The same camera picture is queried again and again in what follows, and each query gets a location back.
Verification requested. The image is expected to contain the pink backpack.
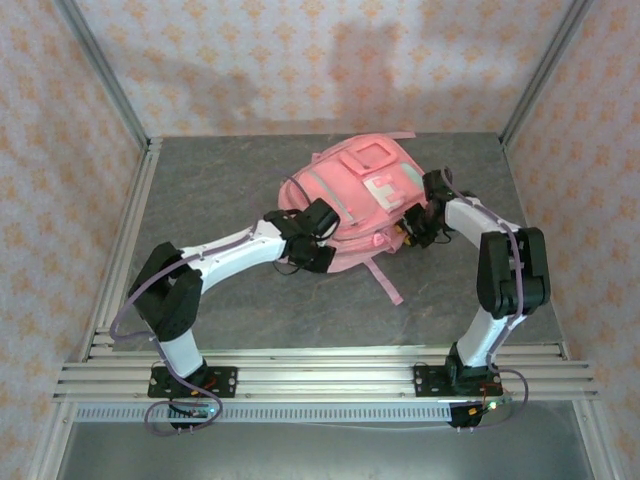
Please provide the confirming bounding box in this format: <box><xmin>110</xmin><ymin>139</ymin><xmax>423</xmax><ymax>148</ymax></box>
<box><xmin>276</xmin><ymin>130</ymin><xmax>427</xmax><ymax>307</ymax></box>

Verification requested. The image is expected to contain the green circuit board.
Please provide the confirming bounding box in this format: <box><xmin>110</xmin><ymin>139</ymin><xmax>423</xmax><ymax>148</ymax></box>
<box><xmin>169</xmin><ymin>403</ymin><xmax>222</xmax><ymax>420</ymax></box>
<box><xmin>467</xmin><ymin>397</ymin><xmax>515</xmax><ymax>417</ymax></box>

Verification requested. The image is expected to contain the grey metal shelf sheet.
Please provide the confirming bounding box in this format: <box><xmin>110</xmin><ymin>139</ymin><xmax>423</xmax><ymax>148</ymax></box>
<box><xmin>52</xmin><ymin>402</ymin><xmax>609</xmax><ymax>480</ymax></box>

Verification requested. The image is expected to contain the aluminium rail beam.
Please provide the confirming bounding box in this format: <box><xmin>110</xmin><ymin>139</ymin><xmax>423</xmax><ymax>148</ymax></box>
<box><xmin>52</xmin><ymin>342</ymin><xmax>601</xmax><ymax>404</ymax></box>

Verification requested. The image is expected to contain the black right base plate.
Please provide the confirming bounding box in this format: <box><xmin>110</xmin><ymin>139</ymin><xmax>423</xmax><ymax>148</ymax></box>
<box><xmin>413</xmin><ymin>363</ymin><xmax>504</xmax><ymax>400</ymax></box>

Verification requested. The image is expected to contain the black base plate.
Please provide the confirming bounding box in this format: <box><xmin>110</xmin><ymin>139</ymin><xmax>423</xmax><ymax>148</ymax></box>
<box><xmin>148</xmin><ymin>366</ymin><xmax>239</xmax><ymax>400</ymax></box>
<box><xmin>413</xmin><ymin>363</ymin><xmax>504</xmax><ymax>400</ymax></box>

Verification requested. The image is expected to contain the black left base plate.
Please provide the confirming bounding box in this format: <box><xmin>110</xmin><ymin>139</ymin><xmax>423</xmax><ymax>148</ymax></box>
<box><xmin>148</xmin><ymin>366</ymin><xmax>239</xmax><ymax>400</ymax></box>

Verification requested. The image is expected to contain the white slotted cable duct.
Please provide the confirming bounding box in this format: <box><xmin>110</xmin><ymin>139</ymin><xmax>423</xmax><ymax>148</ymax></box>
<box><xmin>74</xmin><ymin>403</ymin><xmax>454</xmax><ymax>425</ymax></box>

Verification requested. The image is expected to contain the aluminium side rail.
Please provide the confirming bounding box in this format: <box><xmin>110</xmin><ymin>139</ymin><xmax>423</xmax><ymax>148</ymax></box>
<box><xmin>79</xmin><ymin>137</ymin><xmax>164</xmax><ymax>361</ymax></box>

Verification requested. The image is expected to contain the black duct bracket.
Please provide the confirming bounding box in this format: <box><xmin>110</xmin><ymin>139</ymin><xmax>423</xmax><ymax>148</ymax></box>
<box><xmin>446</xmin><ymin>401</ymin><xmax>485</xmax><ymax>432</ymax></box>

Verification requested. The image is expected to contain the aluminium frame post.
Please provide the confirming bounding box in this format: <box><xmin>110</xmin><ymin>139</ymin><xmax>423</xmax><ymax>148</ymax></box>
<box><xmin>499</xmin><ymin>0</ymin><xmax>594</xmax><ymax>146</ymax></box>
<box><xmin>52</xmin><ymin>0</ymin><xmax>151</xmax><ymax>151</ymax></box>

